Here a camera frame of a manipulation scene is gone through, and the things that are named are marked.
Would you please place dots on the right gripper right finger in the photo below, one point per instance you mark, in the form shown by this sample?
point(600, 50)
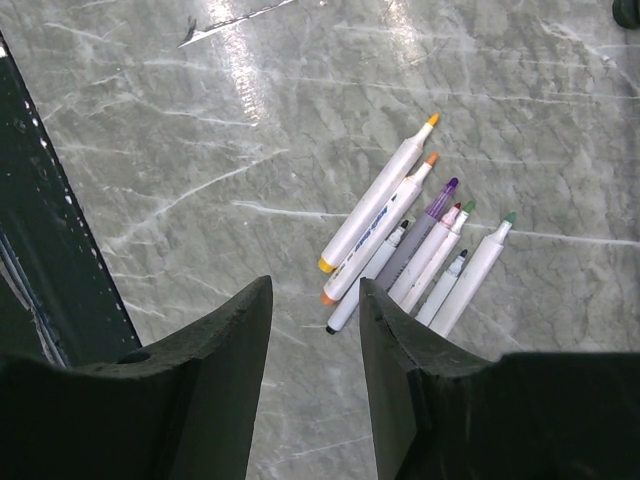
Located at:
point(439, 412)

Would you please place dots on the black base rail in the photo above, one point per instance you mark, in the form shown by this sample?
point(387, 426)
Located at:
point(49, 256)

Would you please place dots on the dark blue marker pen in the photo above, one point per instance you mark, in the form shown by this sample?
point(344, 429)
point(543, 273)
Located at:
point(441, 290)

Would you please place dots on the green capped marker pen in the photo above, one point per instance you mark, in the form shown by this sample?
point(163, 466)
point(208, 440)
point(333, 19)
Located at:
point(428, 272)

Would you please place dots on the red marker pen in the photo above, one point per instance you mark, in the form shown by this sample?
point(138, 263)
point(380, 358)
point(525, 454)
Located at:
point(423, 255)

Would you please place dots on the yellow marker pen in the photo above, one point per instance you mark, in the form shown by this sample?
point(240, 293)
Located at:
point(398, 166)

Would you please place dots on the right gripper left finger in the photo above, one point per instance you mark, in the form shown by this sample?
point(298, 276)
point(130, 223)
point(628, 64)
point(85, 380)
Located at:
point(181, 408)

